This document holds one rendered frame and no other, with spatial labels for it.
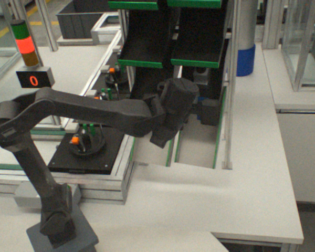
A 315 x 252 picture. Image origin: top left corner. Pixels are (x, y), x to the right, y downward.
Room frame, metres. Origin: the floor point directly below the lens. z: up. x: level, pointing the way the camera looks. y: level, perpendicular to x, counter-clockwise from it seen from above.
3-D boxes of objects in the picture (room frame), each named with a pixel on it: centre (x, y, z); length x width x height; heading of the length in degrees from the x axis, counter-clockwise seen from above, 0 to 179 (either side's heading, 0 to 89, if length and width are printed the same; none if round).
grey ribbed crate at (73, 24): (3.11, 0.45, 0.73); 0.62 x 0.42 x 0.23; 78
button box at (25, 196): (0.78, 0.40, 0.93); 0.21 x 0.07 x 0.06; 78
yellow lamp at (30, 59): (1.13, 0.43, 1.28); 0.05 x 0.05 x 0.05
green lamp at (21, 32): (1.13, 0.43, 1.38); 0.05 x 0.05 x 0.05
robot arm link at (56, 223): (0.53, 0.27, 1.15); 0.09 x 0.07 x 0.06; 9
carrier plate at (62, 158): (0.98, 0.27, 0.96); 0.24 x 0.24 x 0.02; 78
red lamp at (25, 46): (1.13, 0.43, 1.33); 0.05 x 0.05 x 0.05
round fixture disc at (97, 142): (0.98, 0.27, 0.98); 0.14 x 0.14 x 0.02
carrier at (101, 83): (1.46, 0.17, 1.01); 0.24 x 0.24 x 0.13; 78
